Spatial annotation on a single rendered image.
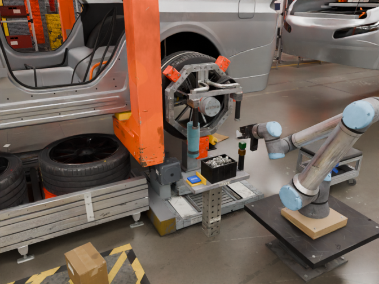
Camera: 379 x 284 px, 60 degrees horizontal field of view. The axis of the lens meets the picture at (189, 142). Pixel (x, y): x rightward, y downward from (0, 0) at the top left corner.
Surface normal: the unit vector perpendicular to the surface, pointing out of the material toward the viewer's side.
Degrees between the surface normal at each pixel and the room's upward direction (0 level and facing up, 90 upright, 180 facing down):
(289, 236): 0
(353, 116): 84
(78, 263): 0
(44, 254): 0
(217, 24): 90
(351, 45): 91
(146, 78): 90
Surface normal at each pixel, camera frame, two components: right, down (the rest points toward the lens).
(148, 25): 0.47, 0.36
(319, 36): -0.86, 0.15
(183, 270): 0.00, -0.91
